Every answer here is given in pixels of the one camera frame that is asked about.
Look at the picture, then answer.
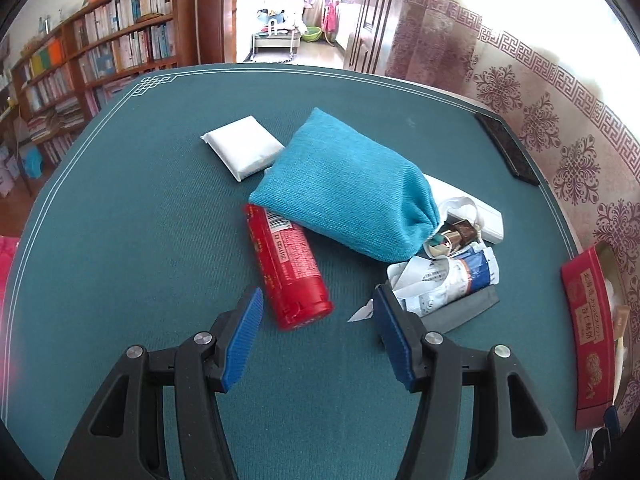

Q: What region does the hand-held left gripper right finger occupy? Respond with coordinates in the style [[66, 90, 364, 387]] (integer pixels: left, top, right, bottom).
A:
[[372, 283, 581, 480]]

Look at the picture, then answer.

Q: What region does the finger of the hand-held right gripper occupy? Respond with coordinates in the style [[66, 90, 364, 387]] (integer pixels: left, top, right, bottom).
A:
[[602, 405, 623, 440]]

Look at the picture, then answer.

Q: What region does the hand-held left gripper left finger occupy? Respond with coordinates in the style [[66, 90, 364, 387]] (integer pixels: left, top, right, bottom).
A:
[[54, 286, 264, 480]]

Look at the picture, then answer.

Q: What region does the red tissue packet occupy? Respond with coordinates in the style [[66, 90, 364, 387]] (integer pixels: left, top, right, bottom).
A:
[[243, 203, 334, 332]]

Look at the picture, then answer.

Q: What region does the red rectangular box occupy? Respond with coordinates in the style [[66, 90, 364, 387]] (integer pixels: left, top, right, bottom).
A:
[[560, 241, 640, 432]]

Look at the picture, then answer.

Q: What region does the white remote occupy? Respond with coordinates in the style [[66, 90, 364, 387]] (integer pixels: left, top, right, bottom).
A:
[[424, 174, 503, 245]]

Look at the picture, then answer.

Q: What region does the white tissue packet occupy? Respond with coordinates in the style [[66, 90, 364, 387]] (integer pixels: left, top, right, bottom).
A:
[[201, 115, 286, 182]]

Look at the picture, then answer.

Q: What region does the green desktop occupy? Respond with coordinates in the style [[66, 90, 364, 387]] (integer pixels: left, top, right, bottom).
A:
[[0, 63, 593, 480]]

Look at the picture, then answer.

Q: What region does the blue and white packet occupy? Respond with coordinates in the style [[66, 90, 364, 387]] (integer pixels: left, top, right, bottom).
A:
[[386, 246, 501, 318]]

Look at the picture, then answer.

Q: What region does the small brown bottle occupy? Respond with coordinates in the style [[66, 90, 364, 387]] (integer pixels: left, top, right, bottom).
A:
[[425, 219, 483, 256]]

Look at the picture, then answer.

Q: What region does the black rectangular pad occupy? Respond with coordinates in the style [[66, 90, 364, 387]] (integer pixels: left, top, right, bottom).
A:
[[474, 111, 541, 187]]

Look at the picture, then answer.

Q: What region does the wooden door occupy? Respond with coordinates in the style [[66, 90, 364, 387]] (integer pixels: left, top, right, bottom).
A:
[[342, 0, 416, 78]]

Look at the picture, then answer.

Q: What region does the wooden bookshelf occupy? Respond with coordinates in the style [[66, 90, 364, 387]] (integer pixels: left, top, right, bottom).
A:
[[0, 0, 201, 196]]

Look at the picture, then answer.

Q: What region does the teal cloth drawstring pouch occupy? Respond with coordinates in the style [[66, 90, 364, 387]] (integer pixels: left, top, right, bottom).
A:
[[248, 107, 483, 263]]

